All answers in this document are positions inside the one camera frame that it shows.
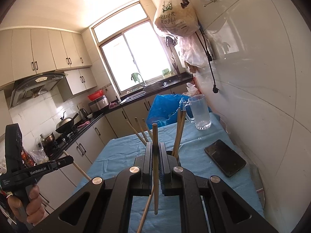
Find weathered chopstick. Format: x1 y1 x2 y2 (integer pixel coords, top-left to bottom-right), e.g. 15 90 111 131
172 109 182 157
174 110 187 157

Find clear plastic bag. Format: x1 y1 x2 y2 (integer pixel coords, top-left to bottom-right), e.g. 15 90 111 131
29 148 49 165

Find beige lower cabinets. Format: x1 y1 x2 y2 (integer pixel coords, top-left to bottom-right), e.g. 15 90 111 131
36 95 158 214

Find black wok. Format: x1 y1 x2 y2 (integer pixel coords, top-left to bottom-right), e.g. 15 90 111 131
55 112 80 134

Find dark grey utensil holder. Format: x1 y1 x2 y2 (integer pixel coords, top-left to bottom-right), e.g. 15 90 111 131
166 150 181 161

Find wooden chopstick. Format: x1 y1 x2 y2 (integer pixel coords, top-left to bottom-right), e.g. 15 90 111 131
152 123 159 215
136 187 154 233
142 118 153 139
63 150 91 181
126 121 147 145
135 118 150 143

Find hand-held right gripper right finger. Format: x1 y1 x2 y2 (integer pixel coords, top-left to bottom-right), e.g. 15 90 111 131
158 143 280 233

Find gas stove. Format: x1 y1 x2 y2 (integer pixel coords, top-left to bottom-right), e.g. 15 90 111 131
49 129 79 151

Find beige cabinets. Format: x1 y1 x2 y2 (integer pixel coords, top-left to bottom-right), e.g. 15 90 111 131
36 95 158 214
0 28 98 95

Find steel kitchen sink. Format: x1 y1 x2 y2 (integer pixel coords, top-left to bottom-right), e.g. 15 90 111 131
121 81 167 103

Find blue plastic bag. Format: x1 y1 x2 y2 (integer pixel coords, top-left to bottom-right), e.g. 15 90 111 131
147 93 195 128

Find beige upper cabinets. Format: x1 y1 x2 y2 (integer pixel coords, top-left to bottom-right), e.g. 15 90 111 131
0 28 98 95

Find person's left hand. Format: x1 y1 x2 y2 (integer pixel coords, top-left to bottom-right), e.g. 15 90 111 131
7 183 49 226

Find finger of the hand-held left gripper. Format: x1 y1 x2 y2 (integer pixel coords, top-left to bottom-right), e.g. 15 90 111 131
50 156 74 171

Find small white plastic bag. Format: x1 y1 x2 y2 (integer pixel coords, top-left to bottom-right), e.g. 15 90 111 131
182 83 202 96

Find steel cooking pot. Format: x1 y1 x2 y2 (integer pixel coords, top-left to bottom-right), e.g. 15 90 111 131
36 132 56 152

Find black smartphone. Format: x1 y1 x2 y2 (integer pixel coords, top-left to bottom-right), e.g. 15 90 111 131
204 139 247 177

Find clear glass mug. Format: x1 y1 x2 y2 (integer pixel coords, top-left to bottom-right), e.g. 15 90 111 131
180 94 212 131

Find blue table cloth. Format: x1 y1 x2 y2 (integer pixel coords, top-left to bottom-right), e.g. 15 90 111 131
73 112 265 233

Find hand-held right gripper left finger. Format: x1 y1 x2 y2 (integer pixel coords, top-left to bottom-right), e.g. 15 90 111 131
45 142 154 233

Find grey range hood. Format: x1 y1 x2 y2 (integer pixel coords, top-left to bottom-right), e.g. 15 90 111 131
10 71 68 108

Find white plastic bags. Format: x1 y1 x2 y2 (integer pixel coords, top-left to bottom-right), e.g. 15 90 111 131
178 31 209 70

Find kitchen window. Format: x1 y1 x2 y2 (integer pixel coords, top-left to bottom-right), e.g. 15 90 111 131
91 0 175 97

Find silver rice cooker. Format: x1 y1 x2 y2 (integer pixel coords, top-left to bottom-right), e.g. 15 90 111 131
89 96 110 112

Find black kitchen countertop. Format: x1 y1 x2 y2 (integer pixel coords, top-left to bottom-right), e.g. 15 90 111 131
49 74 193 161

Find black power cable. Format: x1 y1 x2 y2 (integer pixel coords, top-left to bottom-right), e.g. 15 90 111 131
194 28 220 94

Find red basin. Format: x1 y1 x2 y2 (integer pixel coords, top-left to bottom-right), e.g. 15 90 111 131
87 90 104 101

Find clear bag of flatbread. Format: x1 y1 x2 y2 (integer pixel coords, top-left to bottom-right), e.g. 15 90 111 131
153 0 200 38

